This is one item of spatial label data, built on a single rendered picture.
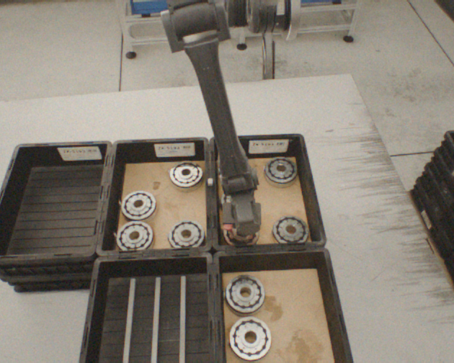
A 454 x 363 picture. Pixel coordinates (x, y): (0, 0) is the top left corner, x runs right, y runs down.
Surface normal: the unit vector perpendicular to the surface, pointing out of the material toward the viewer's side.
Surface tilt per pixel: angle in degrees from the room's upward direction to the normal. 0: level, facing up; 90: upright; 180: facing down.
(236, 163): 77
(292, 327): 0
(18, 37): 0
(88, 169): 0
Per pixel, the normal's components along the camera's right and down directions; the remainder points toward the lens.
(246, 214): -0.18, -0.50
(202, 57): 0.07, 0.65
